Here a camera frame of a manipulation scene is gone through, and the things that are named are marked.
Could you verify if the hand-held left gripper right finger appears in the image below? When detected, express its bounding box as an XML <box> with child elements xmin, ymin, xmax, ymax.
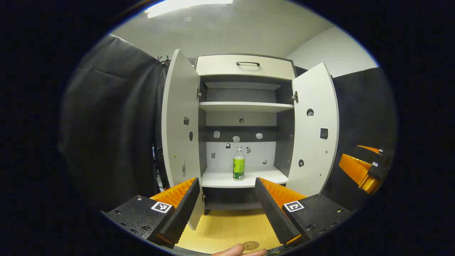
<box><xmin>254</xmin><ymin>177</ymin><xmax>353</xmax><ymax>246</ymax></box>

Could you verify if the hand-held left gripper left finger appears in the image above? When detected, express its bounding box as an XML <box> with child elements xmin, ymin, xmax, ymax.
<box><xmin>106</xmin><ymin>177</ymin><xmax>201</xmax><ymax>249</ymax></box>

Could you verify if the clear bottle with green label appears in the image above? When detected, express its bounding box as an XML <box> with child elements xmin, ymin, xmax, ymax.
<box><xmin>233</xmin><ymin>146</ymin><xmax>246</xmax><ymax>181</ymax></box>

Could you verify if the grey and white cabinet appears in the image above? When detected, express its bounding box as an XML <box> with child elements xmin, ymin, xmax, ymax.
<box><xmin>162</xmin><ymin>49</ymin><xmax>340</xmax><ymax>230</ymax></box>

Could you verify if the white cabinet shelf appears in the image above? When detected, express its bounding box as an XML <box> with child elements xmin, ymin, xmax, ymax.
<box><xmin>201</xmin><ymin>170</ymin><xmax>289</xmax><ymax>188</ymax></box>
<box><xmin>199</xmin><ymin>102</ymin><xmax>295</xmax><ymax>113</ymax></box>

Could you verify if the white cabinet drawer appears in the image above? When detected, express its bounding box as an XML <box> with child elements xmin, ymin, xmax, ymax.
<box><xmin>196</xmin><ymin>54</ymin><xmax>297</xmax><ymax>81</ymax></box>

